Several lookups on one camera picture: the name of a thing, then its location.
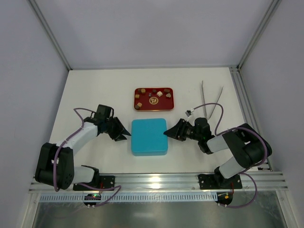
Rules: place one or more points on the metal tweezers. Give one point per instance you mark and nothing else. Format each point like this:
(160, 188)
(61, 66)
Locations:
(207, 114)

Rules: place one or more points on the white cube chocolate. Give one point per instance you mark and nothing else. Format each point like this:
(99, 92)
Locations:
(159, 93)

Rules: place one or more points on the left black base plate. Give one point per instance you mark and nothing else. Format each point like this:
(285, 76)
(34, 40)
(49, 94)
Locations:
(104, 183)

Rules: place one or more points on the slotted cable duct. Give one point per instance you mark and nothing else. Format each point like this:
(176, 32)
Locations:
(124, 196)

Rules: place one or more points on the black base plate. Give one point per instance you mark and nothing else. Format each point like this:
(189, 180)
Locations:
(217, 182)
(104, 183)

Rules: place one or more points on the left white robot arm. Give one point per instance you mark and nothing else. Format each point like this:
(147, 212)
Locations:
(55, 165)

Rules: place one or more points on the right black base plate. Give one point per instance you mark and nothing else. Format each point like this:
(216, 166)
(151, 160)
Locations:
(217, 182)

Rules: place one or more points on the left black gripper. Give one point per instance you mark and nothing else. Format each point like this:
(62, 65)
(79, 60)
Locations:
(114, 128)

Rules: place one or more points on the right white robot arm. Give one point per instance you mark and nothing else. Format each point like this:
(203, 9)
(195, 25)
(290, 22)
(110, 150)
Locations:
(248, 149)

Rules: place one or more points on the teal box lid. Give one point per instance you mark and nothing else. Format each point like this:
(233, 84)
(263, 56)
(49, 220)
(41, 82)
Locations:
(147, 137)

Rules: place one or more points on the aluminium front rail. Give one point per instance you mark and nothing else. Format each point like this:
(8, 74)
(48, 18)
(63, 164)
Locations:
(263, 180)

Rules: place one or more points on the red rectangular tray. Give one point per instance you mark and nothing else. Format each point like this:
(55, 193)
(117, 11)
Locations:
(142, 101)

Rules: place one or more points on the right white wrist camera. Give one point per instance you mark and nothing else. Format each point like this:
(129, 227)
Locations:
(189, 113)

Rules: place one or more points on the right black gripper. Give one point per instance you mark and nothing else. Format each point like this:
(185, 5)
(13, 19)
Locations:
(182, 133)

